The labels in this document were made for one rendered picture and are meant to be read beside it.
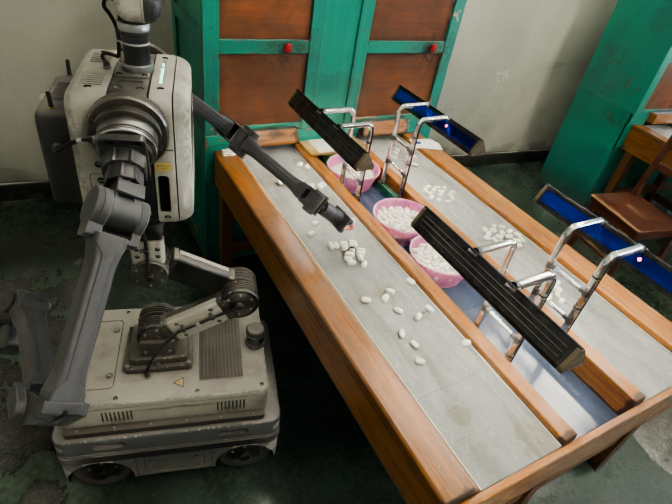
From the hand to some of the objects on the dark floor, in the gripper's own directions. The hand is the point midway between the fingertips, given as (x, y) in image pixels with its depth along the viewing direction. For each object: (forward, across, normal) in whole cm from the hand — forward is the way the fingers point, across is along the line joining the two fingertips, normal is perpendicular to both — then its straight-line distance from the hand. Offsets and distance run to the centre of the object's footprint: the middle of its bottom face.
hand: (351, 227), depth 188 cm
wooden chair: (+225, 0, +84) cm, 240 cm away
